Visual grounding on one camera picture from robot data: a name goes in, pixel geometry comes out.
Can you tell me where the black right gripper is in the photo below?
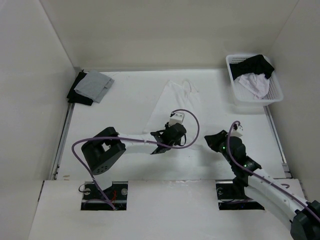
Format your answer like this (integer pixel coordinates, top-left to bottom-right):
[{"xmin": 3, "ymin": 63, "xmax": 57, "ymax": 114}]
[{"xmin": 204, "ymin": 129, "xmax": 235, "ymax": 166}]

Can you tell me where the white tank top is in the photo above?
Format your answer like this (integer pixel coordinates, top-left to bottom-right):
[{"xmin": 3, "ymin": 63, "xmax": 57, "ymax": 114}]
[{"xmin": 143, "ymin": 79, "xmax": 204, "ymax": 150}]

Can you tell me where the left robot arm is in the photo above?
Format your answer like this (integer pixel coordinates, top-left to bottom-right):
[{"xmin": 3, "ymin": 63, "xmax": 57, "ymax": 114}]
[{"xmin": 81, "ymin": 123, "xmax": 187, "ymax": 200}]

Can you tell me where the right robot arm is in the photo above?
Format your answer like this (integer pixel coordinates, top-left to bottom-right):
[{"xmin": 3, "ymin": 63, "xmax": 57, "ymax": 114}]
[{"xmin": 204, "ymin": 130, "xmax": 320, "ymax": 240}]

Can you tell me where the folded grey tank top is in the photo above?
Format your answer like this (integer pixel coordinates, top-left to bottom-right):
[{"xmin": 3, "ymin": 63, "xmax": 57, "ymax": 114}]
[{"xmin": 74, "ymin": 70, "xmax": 115, "ymax": 103}]

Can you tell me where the folded black tank top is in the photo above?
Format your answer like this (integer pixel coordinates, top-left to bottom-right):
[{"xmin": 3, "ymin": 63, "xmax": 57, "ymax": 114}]
[{"xmin": 66, "ymin": 71, "xmax": 93, "ymax": 106}]

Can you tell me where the pale pink garment in basket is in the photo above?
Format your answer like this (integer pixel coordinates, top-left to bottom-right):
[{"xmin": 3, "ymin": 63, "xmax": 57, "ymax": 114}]
[{"xmin": 235, "ymin": 73, "xmax": 270, "ymax": 100}]

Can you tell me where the white plastic laundry basket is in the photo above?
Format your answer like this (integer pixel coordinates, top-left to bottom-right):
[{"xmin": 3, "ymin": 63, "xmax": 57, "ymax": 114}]
[{"xmin": 225, "ymin": 54, "xmax": 284, "ymax": 107}]

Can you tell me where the black garment in basket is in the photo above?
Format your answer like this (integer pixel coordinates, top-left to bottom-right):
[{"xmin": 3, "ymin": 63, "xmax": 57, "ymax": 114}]
[{"xmin": 229, "ymin": 54, "xmax": 275, "ymax": 80}]

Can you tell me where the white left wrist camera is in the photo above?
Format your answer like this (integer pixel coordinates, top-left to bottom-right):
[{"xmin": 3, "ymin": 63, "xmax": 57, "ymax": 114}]
[{"xmin": 168, "ymin": 111, "xmax": 185, "ymax": 127}]

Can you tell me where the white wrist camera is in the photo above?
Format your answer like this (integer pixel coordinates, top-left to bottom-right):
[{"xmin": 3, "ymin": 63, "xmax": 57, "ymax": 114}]
[
  {"xmin": 231, "ymin": 124, "xmax": 244, "ymax": 138},
  {"xmin": 168, "ymin": 111, "xmax": 185, "ymax": 127}
]

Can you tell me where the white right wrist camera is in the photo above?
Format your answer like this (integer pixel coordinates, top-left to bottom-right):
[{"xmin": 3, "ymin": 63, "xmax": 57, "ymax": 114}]
[{"xmin": 231, "ymin": 124, "xmax": 244, "ymax": 138}]

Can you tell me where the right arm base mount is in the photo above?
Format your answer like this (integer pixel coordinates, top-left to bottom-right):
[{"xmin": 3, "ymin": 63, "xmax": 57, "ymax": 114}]
[{"xmin": 215, "ymin": 181, "xmax": 265, "ymax": 211}]

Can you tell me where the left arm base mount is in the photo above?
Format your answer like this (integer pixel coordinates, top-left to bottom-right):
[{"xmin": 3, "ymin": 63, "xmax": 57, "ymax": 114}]
[{"xmin": 78, "ymin": 181, "xmax": 129, "ymax": 211}]

